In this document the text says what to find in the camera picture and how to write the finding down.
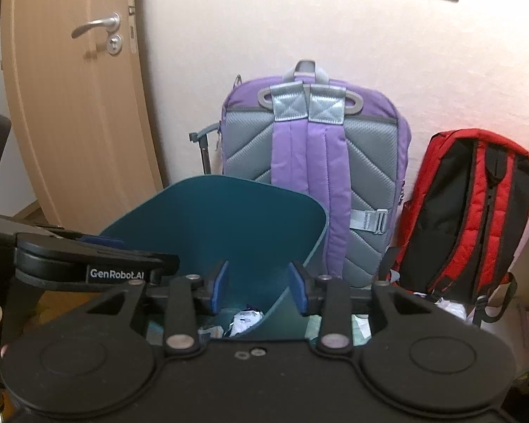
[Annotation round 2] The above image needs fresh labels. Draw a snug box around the silver door handle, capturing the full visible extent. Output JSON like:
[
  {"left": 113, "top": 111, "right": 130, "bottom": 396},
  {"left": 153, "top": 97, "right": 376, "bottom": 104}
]
[{"left": 71, "top": 12, "right": 121, "bottom": 39}]

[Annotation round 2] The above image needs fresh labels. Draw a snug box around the teal trash bin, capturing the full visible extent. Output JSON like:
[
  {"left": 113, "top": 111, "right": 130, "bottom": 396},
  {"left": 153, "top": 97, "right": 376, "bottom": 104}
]
[{"left": 99, "top": 175, "right": 327, "bottom": 340}]

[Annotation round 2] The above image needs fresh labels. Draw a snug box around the white crumpled paper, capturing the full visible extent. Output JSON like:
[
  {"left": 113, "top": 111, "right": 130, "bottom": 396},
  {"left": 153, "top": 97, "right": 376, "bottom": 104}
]
[{"left": 434, "top": 297, "right": 469, "bottom": 321}]

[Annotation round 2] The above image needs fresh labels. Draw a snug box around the light wooden door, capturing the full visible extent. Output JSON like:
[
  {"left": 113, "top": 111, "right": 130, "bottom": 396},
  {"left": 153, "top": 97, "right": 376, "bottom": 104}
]
[{"left": 0, "top": 0, "right": 174, "bottom": 235}]

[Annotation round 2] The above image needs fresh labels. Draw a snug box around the red and black backpack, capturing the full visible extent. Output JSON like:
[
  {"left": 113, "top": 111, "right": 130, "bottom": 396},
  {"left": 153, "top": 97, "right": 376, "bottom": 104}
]
[{"left": 378, "top": 129, "right": 529, "bottom": 327}]

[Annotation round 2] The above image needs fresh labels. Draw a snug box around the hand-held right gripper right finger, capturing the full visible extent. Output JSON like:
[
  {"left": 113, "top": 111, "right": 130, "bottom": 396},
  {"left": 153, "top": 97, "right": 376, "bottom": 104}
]
[{"left": 287, "top": 261, "right": 430, "bottom": 355}]

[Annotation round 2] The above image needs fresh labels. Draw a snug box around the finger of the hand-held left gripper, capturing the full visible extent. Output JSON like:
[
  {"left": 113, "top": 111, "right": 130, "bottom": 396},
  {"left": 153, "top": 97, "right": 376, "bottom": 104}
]
[{"left": 79, "top": 234, "right": 126, "bottom": 252}]

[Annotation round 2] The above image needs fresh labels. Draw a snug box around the purple and grey backpack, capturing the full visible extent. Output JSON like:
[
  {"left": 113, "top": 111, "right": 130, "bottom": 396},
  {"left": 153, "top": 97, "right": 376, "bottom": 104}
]
[{"left": 219, "top": 59, "right": 412, "bottom": 283}]

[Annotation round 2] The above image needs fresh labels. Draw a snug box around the white crumpled wrapper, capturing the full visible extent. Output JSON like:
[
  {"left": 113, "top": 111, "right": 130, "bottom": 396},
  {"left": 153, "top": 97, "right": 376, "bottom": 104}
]
[{"left": 228, "top": 307, "right": 265, "bottom": 338}]

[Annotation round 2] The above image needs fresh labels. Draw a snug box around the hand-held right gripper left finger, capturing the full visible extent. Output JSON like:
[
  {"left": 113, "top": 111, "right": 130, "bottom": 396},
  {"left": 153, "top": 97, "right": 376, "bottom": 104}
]
[{"left": 86, "top": 261, "right": 230, "bottom": 357}]

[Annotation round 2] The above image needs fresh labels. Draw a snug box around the grey folding metal frame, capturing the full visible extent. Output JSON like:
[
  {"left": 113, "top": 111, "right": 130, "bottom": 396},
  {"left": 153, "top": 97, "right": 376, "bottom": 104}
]
[{"left": 189, "top": 125, "right": 224, "bottom": 175}]

